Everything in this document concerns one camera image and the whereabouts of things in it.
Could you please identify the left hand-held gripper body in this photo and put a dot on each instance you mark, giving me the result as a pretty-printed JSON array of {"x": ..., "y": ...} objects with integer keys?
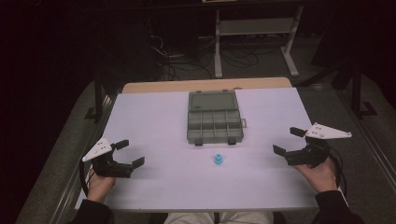
[{"x": 107, "y": 166}]

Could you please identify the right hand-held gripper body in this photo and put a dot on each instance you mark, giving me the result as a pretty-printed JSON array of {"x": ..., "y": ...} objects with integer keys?
[{"x": 311, "y": 152}]

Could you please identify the small blue plastic cone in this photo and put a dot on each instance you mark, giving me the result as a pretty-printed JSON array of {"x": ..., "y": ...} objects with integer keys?
[{"x": 218, "y": 159}]

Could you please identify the grey plastic organizer box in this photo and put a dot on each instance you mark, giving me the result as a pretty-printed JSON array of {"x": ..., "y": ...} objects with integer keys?
[{"x": 214, "y": 119}]

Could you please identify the person's left hand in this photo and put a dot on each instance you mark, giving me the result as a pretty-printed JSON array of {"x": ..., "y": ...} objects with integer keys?
[{"x": 99, "y": 186}]

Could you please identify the person's right hand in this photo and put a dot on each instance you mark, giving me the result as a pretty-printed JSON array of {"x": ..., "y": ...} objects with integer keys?
[{"x": 320, "y": 177}]

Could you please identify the black metal stand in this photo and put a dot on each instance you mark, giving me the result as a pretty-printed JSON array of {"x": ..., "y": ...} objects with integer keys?
[
  {"x": 358, "y": 93},
  {"x": 98, "y": 99}
]

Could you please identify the person's legs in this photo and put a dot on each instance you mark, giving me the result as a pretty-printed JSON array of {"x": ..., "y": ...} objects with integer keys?
[{"x": 218, "y": 217}]

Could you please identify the white metal stand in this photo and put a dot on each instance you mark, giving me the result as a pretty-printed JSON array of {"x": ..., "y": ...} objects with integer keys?
[{"x": 255, "y": 28}]

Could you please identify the metal floor rail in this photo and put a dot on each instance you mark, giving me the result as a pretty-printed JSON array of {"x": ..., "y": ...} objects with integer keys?
[
  {"x": 77, "y": 174},
  {"x": 373, "y": 140}
]

